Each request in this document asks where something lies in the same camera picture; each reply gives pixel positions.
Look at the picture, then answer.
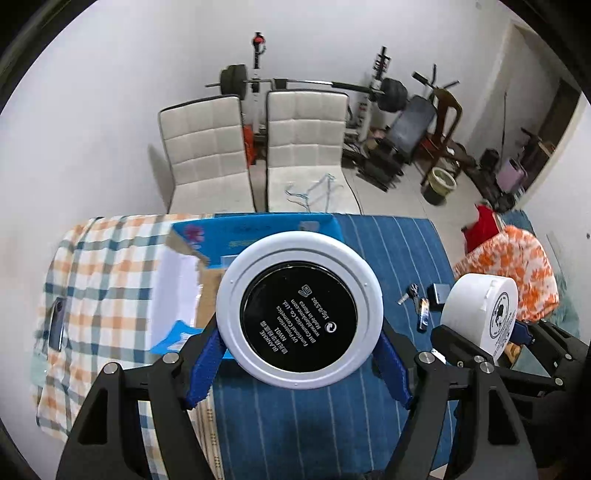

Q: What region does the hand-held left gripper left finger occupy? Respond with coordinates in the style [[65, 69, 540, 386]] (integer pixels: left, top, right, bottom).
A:
[[55, 316, 232, 480]]

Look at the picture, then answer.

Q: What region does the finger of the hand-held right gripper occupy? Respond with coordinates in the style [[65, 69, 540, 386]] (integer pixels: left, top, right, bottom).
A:
[[508, 318, 591, 370], [430, 324, 497, 368]]

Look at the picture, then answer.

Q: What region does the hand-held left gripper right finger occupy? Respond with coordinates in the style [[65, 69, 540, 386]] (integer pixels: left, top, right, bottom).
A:
[[372, 323, 539, 480]]

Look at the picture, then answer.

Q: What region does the round white black-bottomed cosmetic case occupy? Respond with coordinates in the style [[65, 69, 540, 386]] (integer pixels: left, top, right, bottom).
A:
[[216, 232, 385, 389]]

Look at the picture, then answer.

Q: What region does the orange floral blanket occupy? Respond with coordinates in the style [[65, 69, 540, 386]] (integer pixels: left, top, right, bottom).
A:
[[454, 225, 560, 324]]

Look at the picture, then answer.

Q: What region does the blue striped cloth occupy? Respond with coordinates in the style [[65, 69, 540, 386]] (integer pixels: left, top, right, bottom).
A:
[[208, 213, 462, 480]]

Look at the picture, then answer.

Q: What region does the red bag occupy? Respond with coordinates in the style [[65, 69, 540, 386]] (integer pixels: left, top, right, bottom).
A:
[[463, 205, 503, 254]]

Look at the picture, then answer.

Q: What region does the blue printed cardboard box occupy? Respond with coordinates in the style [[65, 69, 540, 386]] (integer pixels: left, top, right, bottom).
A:
[[148, 213, 345, 357]]

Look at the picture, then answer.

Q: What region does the orange blue plaid cloth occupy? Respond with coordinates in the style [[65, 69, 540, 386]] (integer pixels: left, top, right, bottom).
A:
[[30, 213, 225, 480]]

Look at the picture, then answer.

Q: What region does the dark smartphone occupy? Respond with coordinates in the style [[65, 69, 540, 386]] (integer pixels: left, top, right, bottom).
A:
[[48, 298, 68, 353]]

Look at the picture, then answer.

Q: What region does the round flower pot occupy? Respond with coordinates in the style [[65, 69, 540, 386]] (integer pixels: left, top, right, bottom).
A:
[[422, 167, 458, 205]]

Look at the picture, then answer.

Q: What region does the pink suitcase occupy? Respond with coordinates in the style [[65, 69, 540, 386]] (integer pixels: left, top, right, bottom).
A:
[[498, 157, 528, 195]]

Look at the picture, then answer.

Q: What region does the black weight bench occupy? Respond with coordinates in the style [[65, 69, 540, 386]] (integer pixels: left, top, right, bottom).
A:
[[358, 95, 438, 191]]

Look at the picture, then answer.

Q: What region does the white padded chair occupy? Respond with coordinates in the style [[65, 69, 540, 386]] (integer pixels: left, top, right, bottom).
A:
[[158, 95, 257, 214], [265, 89, 363, 214]]

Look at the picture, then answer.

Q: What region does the brown wooden chair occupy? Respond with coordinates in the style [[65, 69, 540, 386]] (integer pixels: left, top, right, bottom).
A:
[[416, 87, 468, 172]]

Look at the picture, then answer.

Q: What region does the black barbell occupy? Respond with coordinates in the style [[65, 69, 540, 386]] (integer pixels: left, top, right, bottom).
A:
[[205, 65, 409, 112]]

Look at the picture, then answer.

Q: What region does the black rack stand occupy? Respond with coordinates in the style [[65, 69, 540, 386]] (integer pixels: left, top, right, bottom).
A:
[[372, 45, 394, 95]]

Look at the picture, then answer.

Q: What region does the red-topped upright pole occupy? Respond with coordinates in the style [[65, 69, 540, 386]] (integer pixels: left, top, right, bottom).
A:
[[250, 31, 269, 95]]

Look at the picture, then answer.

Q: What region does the blue cord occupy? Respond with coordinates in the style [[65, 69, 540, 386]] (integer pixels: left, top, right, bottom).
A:
[[283, 172, 346, 211]]

